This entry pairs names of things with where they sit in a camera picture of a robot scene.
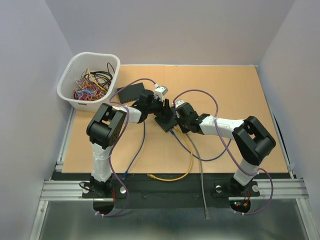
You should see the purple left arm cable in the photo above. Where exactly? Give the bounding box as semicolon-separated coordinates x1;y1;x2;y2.
108;78;130;218

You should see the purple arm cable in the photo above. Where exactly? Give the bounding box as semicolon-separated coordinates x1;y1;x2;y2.
173;89;274;216
108;78;130;218

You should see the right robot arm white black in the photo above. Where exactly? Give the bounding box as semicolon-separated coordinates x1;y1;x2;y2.
174;100;276;195

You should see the yellow ethernet cable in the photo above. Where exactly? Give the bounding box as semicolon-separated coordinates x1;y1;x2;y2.
146;126;194;182

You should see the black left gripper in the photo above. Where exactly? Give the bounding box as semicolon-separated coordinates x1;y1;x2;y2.
146;95;174;120

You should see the grey ethernet cable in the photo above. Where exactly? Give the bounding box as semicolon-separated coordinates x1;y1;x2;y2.
184;132;211;221

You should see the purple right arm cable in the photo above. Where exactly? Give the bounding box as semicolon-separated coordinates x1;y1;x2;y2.
173;89;274;216

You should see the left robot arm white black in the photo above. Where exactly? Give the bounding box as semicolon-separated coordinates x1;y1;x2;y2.
79;86;173;199

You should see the white plastic basket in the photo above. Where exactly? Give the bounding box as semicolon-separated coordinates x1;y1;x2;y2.
56;52;121;112

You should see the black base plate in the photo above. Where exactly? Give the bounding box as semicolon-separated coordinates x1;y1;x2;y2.
82;172;261;210

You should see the tangled coloured wire bundle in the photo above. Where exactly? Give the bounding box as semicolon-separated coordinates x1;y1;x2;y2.
72;62;116;101

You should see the aluminium mounting rail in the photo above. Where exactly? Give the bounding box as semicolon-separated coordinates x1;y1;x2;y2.
40;178;309;201

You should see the dark blue ethernet cable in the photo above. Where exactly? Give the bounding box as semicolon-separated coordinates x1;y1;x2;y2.
121;116;147;180

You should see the black network switch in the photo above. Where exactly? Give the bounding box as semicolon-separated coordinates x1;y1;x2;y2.
117;82;145;104
154;107;178;133

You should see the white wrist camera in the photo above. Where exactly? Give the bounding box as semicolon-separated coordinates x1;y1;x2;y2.
154;85;168;99
175;99;185;108

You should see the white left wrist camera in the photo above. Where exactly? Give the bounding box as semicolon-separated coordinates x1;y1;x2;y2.
154;85;168;99

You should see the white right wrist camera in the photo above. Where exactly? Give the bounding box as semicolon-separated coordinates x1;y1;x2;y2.
175;99;185;108

